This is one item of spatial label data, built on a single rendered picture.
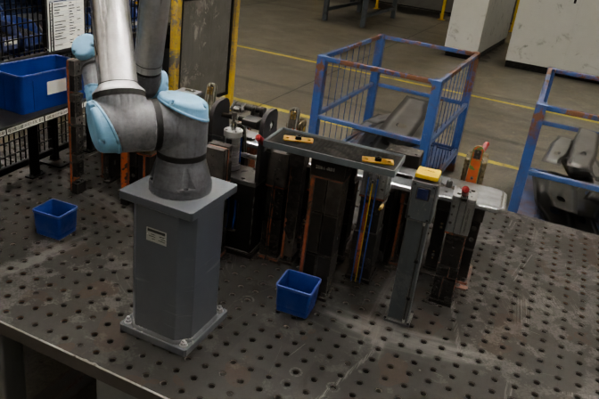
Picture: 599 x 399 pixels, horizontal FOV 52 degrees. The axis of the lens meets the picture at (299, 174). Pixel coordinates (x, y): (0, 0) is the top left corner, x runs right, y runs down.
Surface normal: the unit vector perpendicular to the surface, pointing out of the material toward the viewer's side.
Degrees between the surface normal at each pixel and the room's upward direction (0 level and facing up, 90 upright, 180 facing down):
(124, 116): 58
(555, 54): 90
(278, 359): 0
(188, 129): 90
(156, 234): 90
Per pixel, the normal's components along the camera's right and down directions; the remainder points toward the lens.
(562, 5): -0.40, 0.32
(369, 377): 0.11, -0.91
